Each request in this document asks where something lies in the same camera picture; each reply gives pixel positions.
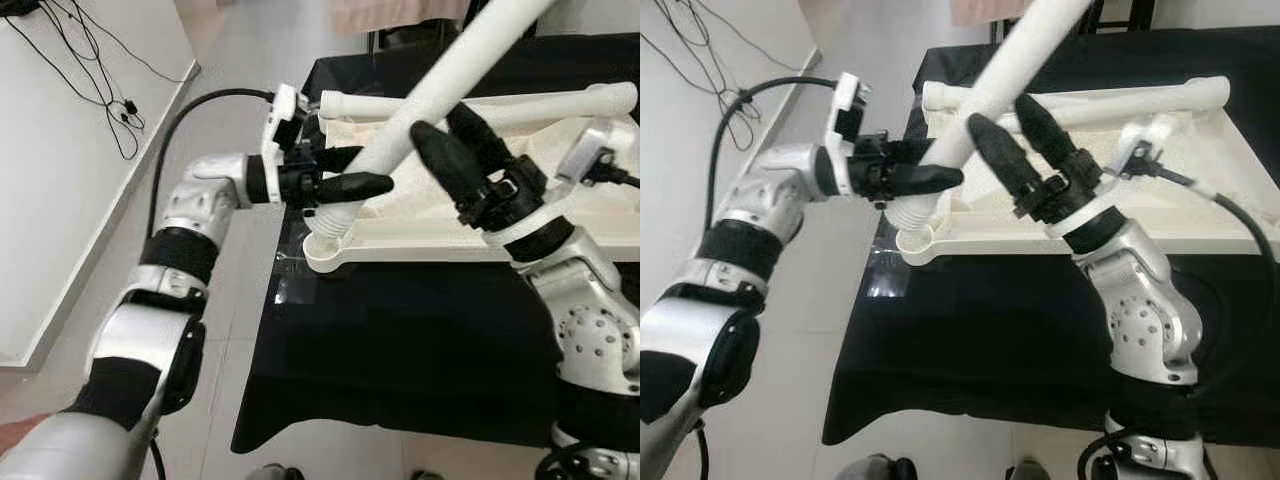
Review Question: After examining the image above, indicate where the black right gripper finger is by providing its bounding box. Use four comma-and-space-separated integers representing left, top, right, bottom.
965, 112, 1046, 201
447, 102, 521, 181
1012, 93, 1086, 176
410, 120, 491, 206

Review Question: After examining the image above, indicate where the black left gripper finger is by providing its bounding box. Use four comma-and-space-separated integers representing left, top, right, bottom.
318, 171, 395, 206
315, 145, 366, 173
885, 163, 966, 198
883, 135, 941, 163

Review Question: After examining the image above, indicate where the white plastic children table top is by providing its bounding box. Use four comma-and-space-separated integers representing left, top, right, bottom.
300, 85, 641, 276
895, 80, 1280, 266

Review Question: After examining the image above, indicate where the beige cloth covered table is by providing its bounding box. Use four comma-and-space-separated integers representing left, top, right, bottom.
330, 0, 471, 36
950, 0, 1031, 29

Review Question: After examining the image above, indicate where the black tablecloth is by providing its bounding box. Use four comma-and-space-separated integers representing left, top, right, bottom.
230, 32, 641, 451
820, 25, 1280, 449

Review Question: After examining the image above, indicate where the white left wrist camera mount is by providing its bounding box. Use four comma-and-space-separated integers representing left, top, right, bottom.
825, 72, 873, 196
262, 83, 313, 179

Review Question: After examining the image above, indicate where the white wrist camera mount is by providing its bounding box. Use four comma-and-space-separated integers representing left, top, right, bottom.
1045, 115, 1181, 241
480, 118, 641, 251
825, 72, 873, 196
262, 83, 313, 179

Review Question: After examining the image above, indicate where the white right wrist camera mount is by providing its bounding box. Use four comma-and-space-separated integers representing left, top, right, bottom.
1045, 115, 1181, 241
480, 118, 641, 251

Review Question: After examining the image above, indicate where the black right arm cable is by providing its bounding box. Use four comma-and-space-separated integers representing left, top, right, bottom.
595, 150, 641, 191
1080, 150, 1280, 480

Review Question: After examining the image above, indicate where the looped black wall cable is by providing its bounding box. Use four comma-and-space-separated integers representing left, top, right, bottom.
20, 0, 146, 161
650, 0, 766, 151

